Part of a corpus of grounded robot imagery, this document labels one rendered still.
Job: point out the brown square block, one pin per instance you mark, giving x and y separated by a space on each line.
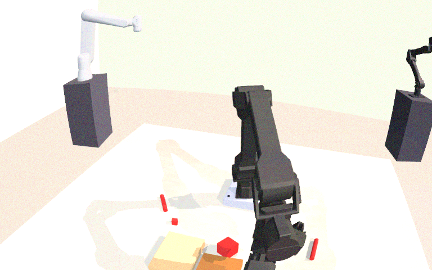
214 262

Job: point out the red cylindrical bar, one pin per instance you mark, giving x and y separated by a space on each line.
314 248
163 203

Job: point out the tan flat block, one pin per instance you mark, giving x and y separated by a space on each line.
177 252

